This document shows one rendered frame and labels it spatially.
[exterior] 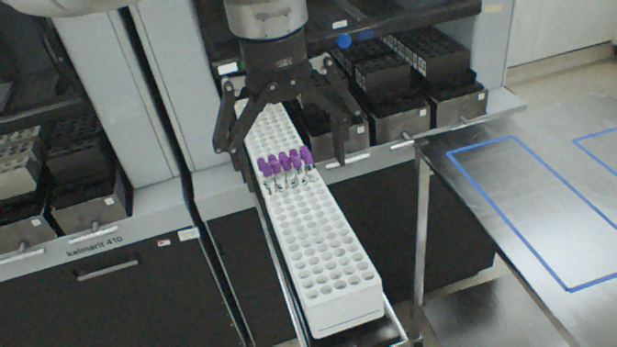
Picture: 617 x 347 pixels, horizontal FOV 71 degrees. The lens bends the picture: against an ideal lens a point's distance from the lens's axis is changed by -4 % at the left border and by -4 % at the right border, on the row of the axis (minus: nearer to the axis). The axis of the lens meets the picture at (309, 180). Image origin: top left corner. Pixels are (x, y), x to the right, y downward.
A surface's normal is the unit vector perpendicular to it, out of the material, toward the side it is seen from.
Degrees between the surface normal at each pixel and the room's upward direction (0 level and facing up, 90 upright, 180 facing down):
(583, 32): 90
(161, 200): 0
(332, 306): 84
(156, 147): 90
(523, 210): 0
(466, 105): 90
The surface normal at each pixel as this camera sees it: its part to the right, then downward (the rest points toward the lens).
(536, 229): -0.13, -0.76
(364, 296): 0.27, 0.51
